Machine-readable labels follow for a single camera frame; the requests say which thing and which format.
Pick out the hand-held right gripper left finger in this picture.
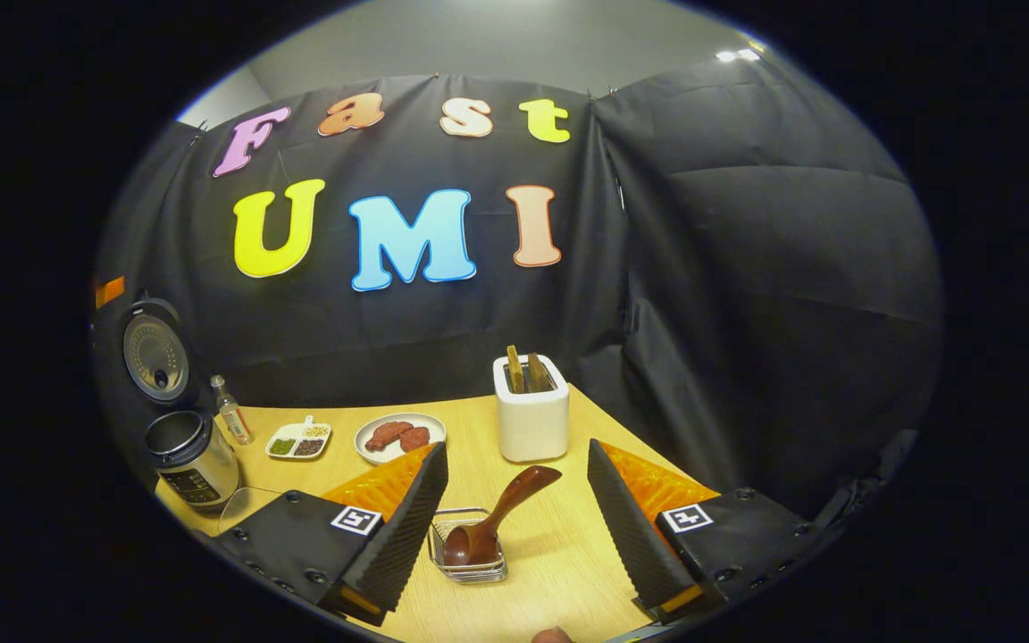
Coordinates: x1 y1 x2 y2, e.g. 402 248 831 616
215 442 449 626

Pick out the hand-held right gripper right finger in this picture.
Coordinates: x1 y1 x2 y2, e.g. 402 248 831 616
588 438 824 624

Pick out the metal wire chopstick holder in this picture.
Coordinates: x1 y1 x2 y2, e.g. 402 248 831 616
428 508 509 584

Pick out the brown wooden spoon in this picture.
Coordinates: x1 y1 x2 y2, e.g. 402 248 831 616
443 465 563 567

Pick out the silver black rice cooker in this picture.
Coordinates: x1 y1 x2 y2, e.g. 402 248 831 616
117 299 243 513

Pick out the white round plate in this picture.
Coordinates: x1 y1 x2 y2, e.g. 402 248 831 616
355 413 448 466

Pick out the white toaster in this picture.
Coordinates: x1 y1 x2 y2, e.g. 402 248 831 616
493 355 571 463

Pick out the white divided bean dish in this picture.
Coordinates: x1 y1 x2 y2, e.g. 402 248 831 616
265 415 333 461

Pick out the small glass bottle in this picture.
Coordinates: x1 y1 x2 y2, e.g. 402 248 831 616
211 374 255 446

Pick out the black backdrop cloth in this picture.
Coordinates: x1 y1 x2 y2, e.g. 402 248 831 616
93 55 942 519

